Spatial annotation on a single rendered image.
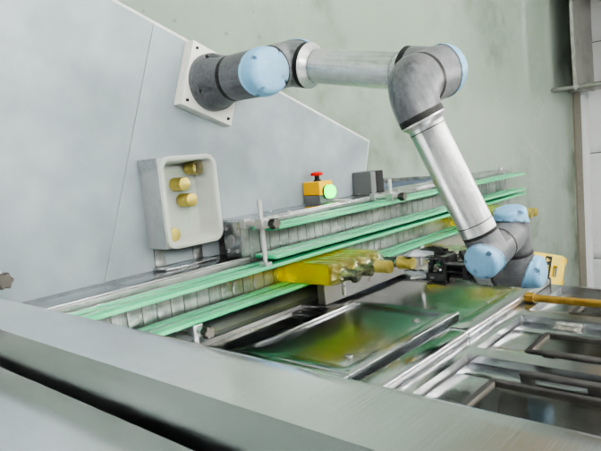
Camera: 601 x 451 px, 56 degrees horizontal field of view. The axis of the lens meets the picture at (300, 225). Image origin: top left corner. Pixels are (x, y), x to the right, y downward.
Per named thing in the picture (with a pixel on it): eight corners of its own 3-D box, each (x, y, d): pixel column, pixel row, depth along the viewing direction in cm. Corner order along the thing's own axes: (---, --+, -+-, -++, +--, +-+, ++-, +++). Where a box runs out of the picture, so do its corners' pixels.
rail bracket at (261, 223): (242, 265, 148) (277, 268, 140) (235, 200, 146) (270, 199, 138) (250, 263, 150) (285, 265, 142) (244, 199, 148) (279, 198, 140)
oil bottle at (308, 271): (276, 281, 158) (337, 287, 144) (275, 261, 158) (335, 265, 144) (291, 276, 163) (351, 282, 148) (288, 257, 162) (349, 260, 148)
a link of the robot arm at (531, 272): (546, 246, 129) (551, 280, 131) (499, 245, 136) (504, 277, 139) (535, 261, 123) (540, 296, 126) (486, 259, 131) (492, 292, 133)
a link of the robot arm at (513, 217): (514, 219, 119) (521, 268, 122) (533, 201, 127) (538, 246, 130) (478, 219, 124) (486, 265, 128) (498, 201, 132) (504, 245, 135)
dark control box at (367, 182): (352, 194, 206) (372, 193, 201) (351, 173, 205) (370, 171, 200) (366, 192, 212) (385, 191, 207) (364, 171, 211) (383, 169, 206)
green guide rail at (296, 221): (251, 230, 150) (273, 230, 145) (251, 226, 150) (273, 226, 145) (509, 174, 280) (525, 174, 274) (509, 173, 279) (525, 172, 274)
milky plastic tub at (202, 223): (148, 250, 142) (170, 251, 136) (138, 159, 139) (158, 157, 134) (203, 238, 155) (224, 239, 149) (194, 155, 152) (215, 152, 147)
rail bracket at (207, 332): (169, 350, 132) (206, 360, 123) (165, 321, 131) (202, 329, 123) (183, 345, 135) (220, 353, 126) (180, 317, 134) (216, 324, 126)
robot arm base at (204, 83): (194, 44, 148) (219, 37, 142) (236, 68, 159) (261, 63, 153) (182, 98, 146) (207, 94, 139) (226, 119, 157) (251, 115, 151)
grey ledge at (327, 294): (302, 302, 181) (330, 306, 173) (300, 275, 180) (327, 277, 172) (444, 249, 251) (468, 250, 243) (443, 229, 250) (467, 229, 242)
